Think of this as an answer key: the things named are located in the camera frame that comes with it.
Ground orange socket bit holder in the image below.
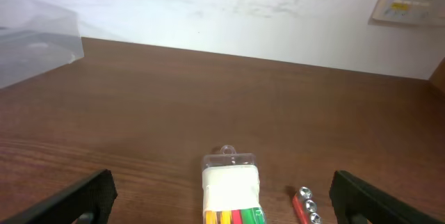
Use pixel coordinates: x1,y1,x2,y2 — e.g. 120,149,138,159
292,186,323,224

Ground white wall control panel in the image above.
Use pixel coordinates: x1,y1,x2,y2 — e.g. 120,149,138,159
371,0,444,27

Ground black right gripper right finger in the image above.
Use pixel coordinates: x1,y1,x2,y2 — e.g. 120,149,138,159
330,170,444,224

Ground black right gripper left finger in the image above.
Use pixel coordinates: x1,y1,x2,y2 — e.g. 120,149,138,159
2,169,118,224

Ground clear plastic container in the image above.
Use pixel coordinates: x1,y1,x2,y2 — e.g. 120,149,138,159
1,0,84,88

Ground marker pack clear case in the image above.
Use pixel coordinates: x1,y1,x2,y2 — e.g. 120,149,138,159
202,145,267,224

